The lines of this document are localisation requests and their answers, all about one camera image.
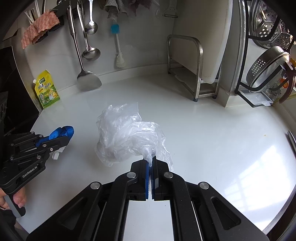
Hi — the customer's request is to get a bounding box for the white cutting board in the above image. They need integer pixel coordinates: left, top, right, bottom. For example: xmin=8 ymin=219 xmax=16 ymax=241
xmin=173 ymin=1 xmax=233 ymax=84

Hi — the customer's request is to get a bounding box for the clear plastic bag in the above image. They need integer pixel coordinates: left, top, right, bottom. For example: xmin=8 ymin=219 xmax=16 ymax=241
xmin=95 ymin=103 xmax=173 ymax=171

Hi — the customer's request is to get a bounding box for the white chopsticks bundle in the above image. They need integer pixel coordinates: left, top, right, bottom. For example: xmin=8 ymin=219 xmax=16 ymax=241
xmin=24 ymin=0 xmax=47 ymax=25

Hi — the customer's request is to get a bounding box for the black range hood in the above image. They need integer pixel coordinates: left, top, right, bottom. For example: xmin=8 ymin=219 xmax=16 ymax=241
xmin=0 ymin=27 xmax=42 ymax=137

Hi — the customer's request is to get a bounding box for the steel spatula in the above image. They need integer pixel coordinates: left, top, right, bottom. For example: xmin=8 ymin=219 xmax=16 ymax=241
xmin=67 ymin=4 xmax=103 ymax=92

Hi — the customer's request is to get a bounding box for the steel peeler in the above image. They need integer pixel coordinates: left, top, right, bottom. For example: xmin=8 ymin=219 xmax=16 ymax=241
xmin=163 ymin=0 xmax=178 ymax=18

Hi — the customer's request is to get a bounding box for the steel pot lid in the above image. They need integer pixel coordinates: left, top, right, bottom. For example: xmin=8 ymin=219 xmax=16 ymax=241
xmin=246 ymin=46 xmax=290 ymax=92

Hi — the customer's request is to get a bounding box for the pink dish cloth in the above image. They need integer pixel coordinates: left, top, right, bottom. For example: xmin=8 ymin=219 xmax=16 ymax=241
xmin=21 ymin=11 xmax=60 ymax=50

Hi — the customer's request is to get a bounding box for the small steel spoon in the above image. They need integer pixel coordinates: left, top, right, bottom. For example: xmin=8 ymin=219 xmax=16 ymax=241
xmin=85 ymin=0 xmax=98 ymax=35

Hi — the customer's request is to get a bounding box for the black dish rack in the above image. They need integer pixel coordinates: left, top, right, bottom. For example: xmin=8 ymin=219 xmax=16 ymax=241
xmin=234 ymin=1 xmax=295 ymax=108

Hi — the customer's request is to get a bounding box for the grey hanging cloth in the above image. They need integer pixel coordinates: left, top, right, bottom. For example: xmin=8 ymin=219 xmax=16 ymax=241
xmin=104 ymin=0 xmax=127 ymax=20
xmin=126 ymin=0 xmax=160 ymax=16

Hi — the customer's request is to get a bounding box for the person's left hand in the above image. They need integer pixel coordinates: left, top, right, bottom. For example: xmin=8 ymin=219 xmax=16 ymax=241
xmin=0 ymin=187 xmax=27 ymax=210

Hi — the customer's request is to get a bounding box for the blue white bottle brush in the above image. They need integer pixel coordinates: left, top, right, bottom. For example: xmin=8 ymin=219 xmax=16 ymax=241
xmin=111 ymin=20 xmax=125 ymax=68

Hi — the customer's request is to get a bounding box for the steel cutting board rack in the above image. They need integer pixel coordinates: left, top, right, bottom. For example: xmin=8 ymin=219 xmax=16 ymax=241
xmin=166 ymin=35 xmax=219 ymax=102

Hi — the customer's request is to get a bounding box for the steel ladle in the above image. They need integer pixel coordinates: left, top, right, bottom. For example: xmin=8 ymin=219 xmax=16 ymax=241
xmin=77 ymin=0 xmax=101 ymax=62

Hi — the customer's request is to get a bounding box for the steel steamer basket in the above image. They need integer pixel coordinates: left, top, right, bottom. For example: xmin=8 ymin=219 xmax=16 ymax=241
xmin=248 ymin=1 xmax=293 ymax=51

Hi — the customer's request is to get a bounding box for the yellow green seasoning pouch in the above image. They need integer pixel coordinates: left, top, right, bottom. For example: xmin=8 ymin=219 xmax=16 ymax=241
xmin=33 ymin=70 xmax=60 ymax=109

